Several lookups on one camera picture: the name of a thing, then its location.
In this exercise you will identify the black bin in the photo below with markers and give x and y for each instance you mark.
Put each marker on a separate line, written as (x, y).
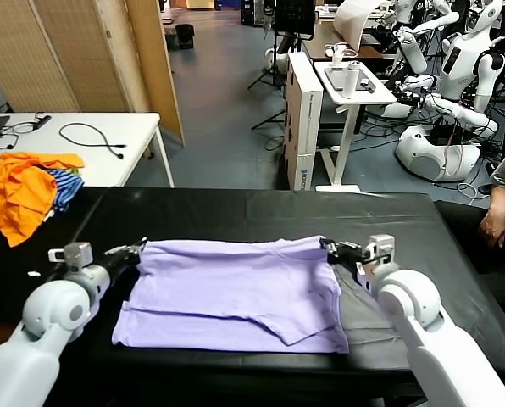
(184, 37)

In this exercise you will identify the yellow green garment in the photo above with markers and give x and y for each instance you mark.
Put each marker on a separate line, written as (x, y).
(75, 171)

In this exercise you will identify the grey tablet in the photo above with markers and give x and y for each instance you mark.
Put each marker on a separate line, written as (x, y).
(335, 78)

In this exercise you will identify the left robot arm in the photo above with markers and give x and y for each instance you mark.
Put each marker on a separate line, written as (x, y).
(49, 313)

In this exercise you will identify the white humanoid robot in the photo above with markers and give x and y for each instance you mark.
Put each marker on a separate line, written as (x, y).
(413, 55)
(422, 157)

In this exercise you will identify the small black device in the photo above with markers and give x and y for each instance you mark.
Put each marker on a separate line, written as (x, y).
(364, 83)

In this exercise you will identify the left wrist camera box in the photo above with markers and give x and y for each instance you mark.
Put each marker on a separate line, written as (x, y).
(79, 254)

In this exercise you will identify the lavender t-shirt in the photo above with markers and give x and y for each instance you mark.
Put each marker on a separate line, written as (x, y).
(235, 288)

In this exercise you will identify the person's bare forearm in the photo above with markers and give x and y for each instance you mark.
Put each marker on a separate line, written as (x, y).
(500, 198)

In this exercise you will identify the white standing desk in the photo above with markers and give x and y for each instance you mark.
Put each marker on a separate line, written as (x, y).
(379, 95)

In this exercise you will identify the black tripod stand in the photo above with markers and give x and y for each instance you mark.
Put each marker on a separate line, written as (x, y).
(269, 120)
(274, 59)

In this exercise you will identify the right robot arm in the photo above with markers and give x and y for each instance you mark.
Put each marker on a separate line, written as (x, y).
(409, 297)

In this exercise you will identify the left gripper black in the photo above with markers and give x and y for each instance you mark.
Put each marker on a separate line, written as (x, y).
(116, 265)

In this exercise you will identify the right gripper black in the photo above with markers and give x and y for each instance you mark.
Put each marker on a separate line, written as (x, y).
(354, 259)

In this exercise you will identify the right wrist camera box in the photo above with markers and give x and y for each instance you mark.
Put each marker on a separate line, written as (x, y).
(381, 246)

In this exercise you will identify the tall white cardboard box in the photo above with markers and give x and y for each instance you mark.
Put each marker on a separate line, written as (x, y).
(309, 127)

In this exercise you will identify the black plastic table cover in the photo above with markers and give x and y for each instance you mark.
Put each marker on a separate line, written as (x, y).
(278, 212)

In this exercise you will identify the white curved panel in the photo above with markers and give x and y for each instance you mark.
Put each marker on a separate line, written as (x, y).
(353, 21)

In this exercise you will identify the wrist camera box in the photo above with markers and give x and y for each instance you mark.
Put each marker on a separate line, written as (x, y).
(381, 246)
(79, 254)

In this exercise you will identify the white table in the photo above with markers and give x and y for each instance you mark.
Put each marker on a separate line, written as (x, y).
(87, 123)

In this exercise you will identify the person's bare hand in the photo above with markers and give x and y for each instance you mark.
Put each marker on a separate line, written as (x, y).
(495, 225)

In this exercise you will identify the person's black trousers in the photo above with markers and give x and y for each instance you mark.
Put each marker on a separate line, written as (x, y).
(460, 237)

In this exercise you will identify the orange garment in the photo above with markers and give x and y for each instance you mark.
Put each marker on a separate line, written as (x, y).
(15, 195)

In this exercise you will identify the brown wooden desk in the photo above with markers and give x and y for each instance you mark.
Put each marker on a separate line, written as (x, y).
(320, 42)

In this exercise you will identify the white rounded machine base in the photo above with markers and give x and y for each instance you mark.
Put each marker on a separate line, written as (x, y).
(278, 59)

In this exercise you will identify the black side table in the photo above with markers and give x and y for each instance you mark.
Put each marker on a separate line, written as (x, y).
(7, 271)

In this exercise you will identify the wooden folding screen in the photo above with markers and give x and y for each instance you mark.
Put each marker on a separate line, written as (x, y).
(66, 51)

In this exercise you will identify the black monitor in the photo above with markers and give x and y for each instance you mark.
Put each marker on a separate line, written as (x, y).
(292, 15)

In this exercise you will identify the white water bottle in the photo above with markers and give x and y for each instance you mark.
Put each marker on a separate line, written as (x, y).
(351, 80)

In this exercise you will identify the blue striped garment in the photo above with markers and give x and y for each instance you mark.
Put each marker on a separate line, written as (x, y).
(68, 188)

